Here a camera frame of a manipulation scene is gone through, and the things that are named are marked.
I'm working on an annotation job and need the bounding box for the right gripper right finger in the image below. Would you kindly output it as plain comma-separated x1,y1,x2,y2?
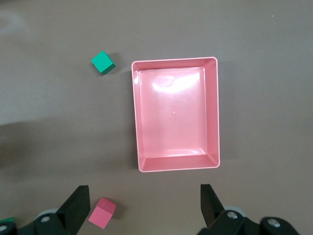
197,183,301,235

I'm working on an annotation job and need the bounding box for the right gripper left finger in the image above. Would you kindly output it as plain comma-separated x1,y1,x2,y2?
0,185,91,235

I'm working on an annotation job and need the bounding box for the pink foam cube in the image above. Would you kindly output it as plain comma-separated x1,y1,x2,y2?
88,197,116,230

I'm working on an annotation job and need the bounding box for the brown table cover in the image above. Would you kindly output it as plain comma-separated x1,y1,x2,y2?
0,0,313,235

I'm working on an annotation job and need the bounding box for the pink plastic bin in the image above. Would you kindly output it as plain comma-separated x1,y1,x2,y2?
131,56,221,174

